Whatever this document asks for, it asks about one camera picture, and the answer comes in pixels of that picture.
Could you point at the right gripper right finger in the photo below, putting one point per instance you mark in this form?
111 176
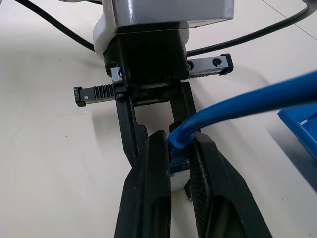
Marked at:
223 198

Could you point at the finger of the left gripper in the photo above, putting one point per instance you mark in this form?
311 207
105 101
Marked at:
128 124
183 104

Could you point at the blue plastic bin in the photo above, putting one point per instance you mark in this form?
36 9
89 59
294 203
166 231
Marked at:
302 134

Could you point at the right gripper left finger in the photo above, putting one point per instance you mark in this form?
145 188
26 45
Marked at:
146 188

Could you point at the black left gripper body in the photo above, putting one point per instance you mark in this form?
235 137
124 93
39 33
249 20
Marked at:
148 57

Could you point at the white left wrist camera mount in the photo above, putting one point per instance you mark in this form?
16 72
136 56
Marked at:
148 10

